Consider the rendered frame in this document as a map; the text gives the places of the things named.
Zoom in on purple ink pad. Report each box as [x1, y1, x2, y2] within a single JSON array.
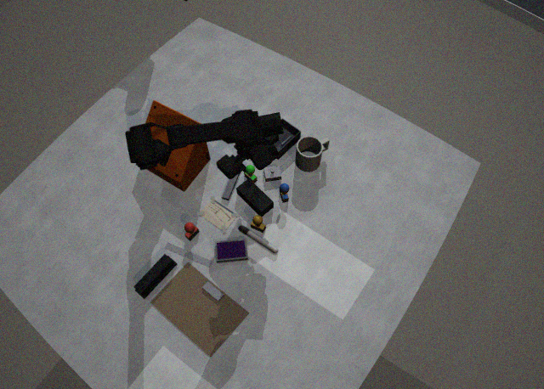
[[215, 239, 248, 262]]

